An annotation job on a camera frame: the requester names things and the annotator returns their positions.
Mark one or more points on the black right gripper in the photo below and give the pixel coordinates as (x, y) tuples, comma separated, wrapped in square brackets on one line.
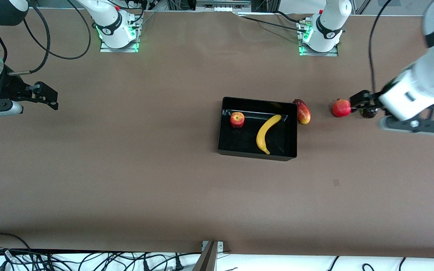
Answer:
[(6, 89)]

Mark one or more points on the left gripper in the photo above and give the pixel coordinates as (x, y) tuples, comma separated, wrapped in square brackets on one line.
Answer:
[(371, 98)]

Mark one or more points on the yellow banana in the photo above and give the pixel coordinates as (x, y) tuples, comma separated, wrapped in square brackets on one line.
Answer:
[(263, 135)]

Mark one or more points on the black plastic box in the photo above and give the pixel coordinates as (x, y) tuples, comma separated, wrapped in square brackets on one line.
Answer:
[(247, 145)]

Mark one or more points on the red yellow apple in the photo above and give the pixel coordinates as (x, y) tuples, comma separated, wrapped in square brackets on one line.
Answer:
[(237, 119)]

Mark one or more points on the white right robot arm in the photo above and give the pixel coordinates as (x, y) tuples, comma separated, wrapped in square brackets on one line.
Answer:
[(107, 22)]

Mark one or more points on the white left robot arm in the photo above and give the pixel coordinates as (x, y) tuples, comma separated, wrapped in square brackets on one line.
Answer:
[(328, 22)]

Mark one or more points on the dark purple eggplant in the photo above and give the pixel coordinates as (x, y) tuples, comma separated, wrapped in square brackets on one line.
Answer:
[(369, 114)]

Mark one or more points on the red pomegranate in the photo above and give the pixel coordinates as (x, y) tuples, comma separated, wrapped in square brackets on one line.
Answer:
[(342, 108)]

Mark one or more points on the red yellow mango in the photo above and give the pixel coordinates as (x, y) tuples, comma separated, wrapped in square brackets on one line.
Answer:
[(303, 113)]

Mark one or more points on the white power strip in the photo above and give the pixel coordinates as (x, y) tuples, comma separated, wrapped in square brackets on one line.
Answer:
[(222, 5)]

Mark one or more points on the grey metal beam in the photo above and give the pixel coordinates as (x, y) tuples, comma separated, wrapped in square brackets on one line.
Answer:
[(206, 259)]

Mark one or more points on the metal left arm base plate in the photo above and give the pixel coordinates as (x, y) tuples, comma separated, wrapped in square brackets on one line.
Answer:
[(318, 53)]

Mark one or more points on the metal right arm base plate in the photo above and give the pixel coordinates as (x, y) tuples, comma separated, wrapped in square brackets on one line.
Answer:
[(119, 49)]

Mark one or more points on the small metal bracket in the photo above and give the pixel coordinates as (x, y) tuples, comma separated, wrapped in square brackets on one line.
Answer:
[(220, 246)]

